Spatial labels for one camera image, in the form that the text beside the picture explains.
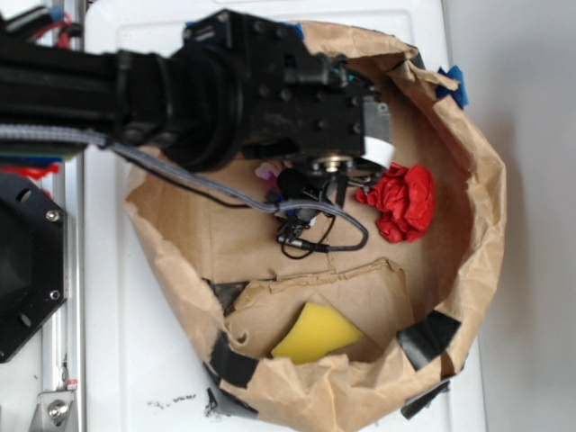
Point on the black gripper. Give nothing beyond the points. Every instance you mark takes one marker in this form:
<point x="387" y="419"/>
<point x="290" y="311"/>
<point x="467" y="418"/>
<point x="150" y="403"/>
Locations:
<point x="262" y="94"/>

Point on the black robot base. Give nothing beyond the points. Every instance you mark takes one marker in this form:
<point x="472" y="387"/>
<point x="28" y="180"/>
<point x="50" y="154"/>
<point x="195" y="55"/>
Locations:
<point x="32" y="261"/>

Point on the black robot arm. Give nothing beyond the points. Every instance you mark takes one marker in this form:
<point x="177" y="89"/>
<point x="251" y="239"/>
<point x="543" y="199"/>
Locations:
<point x="133" y="98"/>

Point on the crumpled red paper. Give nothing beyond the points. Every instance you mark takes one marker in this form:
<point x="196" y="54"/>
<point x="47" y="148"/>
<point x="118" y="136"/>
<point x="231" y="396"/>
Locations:
<point x="406" y="200"/>

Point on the pink plush bunny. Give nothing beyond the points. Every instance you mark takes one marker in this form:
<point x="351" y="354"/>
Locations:
<point x="269" y="172"/>

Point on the brown paper bag bin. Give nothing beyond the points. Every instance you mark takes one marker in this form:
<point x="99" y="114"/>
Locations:
<point x="419" y="304"/>

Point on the yellow sponge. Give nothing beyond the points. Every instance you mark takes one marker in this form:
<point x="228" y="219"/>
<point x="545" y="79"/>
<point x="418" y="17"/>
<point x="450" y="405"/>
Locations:
<point x="318" y="331"/>

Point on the white plastic tray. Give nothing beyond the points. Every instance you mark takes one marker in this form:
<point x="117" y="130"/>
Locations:
<point x="141" y="372"/>

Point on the aluminium frame rail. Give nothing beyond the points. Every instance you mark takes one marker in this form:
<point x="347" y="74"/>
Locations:
<point x="61" y="403"/>

